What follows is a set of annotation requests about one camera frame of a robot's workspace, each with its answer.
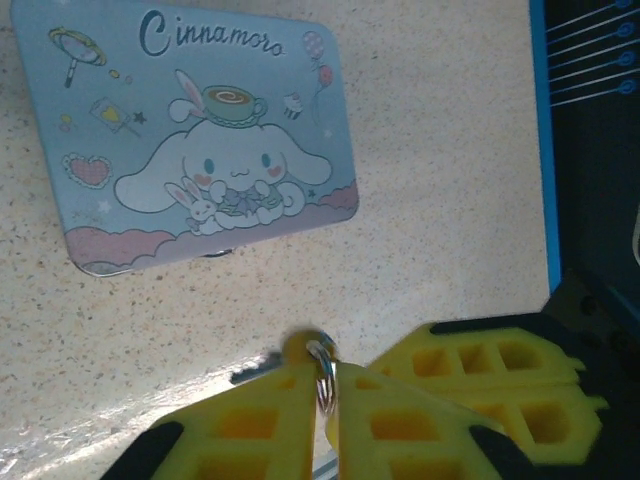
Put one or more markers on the blue Cinnamoroll tin box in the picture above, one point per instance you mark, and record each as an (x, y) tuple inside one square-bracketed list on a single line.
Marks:
[(200, 150)]

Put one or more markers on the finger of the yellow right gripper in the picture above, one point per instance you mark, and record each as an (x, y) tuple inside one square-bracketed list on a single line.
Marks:
[(480, 360), (555, 425)]

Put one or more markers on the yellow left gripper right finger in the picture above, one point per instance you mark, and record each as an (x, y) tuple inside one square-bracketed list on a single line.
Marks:
[(400, 430)]

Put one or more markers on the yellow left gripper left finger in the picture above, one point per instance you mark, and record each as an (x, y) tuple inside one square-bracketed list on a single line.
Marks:
[(250, 425)]

